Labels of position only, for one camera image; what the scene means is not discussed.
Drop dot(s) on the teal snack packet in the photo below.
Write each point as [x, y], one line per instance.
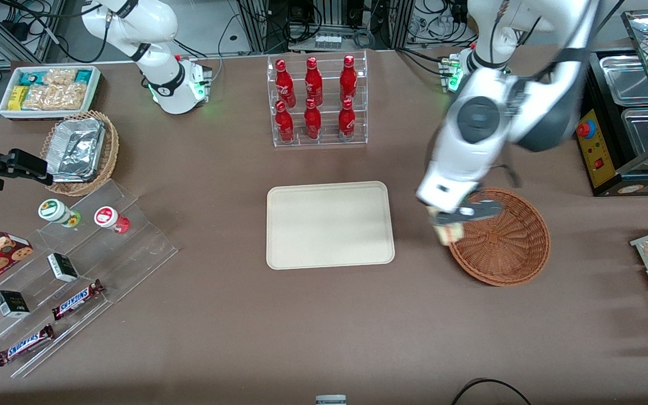
[31, 77]
[84, 76]

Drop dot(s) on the clear acrylic stepped display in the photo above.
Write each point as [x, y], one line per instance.
[133, 247]

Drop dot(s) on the snickers chocolate bar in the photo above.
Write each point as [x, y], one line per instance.
[76, 299]
[25, 345]

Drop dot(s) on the yellow snack box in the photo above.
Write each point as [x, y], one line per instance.
[17, 98]

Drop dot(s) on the clear acrylic bottle rack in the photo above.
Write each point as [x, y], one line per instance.
[327, 126]

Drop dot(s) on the clear rice cracker packet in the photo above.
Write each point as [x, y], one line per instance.
[59, 76]
[54, 97]

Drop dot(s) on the triangular sandwich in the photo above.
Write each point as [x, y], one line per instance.
[450, 233]

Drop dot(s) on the green lid yoghurt cup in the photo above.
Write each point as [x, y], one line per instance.
[54, 210]

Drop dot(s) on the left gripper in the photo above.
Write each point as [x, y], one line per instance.
[421, 201]

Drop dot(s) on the red lid yoghurt cup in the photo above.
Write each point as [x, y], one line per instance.
[107, 217]

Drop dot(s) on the stacked aluminium foil containers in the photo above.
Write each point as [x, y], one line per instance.
[76, 149]

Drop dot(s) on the red emergency stop button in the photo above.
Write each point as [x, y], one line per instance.
[585, 129]

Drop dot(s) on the round brown wicker basket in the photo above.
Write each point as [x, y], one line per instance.
[504, 247]

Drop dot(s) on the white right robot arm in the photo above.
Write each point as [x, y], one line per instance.
[166, 84]

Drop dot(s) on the white rectangular snack bin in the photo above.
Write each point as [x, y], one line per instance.
[4, 112]

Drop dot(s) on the grey box at table edge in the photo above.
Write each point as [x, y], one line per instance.
[331, 400]

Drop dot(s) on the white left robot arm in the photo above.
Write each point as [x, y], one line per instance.
[493, 79]

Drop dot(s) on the beige rectangular plastic tray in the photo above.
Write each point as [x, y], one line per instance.
[329, 225]

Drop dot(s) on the white power strip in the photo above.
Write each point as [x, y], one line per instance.
[328, 40]

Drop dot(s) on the light wicker basket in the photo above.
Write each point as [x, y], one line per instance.
[111, 152]

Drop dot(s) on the small black carton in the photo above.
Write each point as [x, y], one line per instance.
[63, 268]
[12, 304]

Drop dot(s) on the red cola bottle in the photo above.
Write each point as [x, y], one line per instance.
[313, 83]
[284, 84]
[313, 122]
[348, 81]
[284, 125]
[346, 122]

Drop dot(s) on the black yellow food warmer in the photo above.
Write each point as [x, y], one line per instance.
[602, 169]

